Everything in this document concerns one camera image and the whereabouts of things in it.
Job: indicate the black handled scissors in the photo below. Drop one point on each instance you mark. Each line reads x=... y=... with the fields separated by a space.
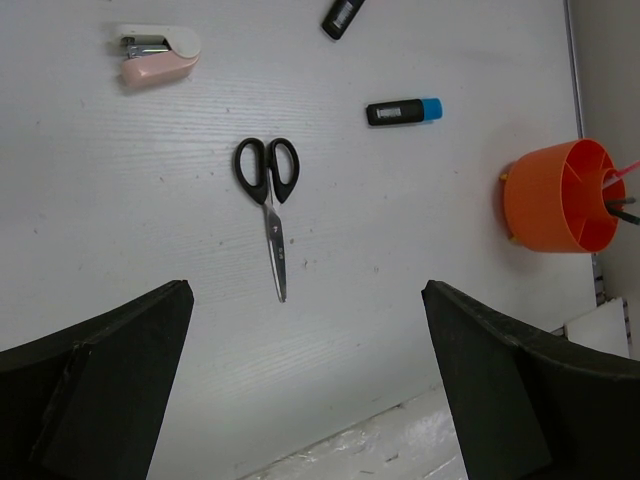
x=270 y=187

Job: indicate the pink black highlighter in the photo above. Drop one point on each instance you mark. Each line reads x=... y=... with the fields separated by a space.
x=339 y=17

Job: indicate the orange round organizer container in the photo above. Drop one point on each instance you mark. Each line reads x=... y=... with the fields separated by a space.
x=553 y=200

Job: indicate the green pen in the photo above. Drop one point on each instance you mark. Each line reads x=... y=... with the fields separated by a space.
x=626 y=217

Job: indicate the blue black highlighter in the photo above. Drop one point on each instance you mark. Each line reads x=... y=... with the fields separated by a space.
x=402 y=112

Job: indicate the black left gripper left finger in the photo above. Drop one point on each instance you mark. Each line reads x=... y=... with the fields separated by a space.
x=88 y=401

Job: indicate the pink white stapler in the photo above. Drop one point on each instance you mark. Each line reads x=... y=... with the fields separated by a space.
x=156 y=54

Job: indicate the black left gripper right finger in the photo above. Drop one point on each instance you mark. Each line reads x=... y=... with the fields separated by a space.
x=527 y=404

